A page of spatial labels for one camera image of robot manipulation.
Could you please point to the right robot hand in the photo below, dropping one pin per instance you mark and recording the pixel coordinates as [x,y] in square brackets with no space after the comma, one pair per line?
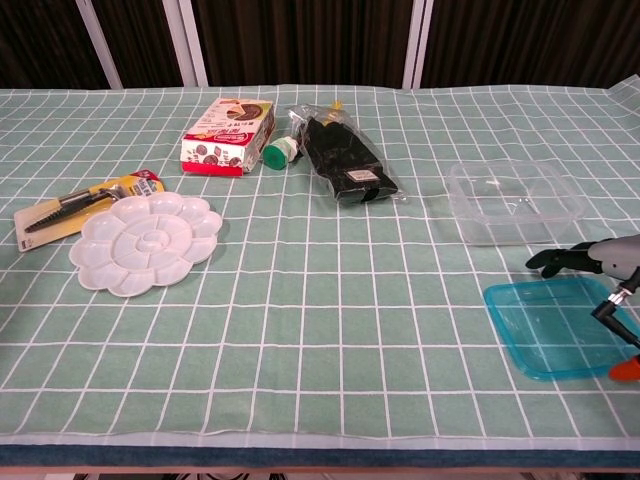
[615,257]

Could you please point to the blue translucent square lid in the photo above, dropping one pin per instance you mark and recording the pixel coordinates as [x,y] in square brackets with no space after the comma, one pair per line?
[540,330]

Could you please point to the clear plastic container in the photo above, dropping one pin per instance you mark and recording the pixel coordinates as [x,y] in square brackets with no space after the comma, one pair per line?
[500,225]

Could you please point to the red white cookie box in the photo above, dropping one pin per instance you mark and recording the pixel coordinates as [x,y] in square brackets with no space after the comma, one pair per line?
[220,145]

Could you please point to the black gloves in clear bag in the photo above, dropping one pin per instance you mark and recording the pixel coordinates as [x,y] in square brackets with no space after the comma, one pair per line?
[345,155]

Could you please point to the green checked tablecloth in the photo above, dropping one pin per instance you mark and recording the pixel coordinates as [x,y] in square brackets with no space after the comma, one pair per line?
[320,325]

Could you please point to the small bottle with green cap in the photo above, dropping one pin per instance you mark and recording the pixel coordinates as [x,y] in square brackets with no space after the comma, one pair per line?
[275,156]

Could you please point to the dark pleated curtain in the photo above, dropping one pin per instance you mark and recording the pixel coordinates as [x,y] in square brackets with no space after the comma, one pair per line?
[300,40]

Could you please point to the white flower paint palette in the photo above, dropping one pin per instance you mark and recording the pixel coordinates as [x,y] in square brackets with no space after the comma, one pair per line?
[145,240]

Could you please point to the razor in yellow blister pack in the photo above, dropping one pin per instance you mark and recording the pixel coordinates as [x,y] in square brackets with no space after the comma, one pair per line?
[50,220]

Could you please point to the white metal frame post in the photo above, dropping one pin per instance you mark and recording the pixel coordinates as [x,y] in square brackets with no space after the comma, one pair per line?
[187,50]
[415,50]
[100,50]

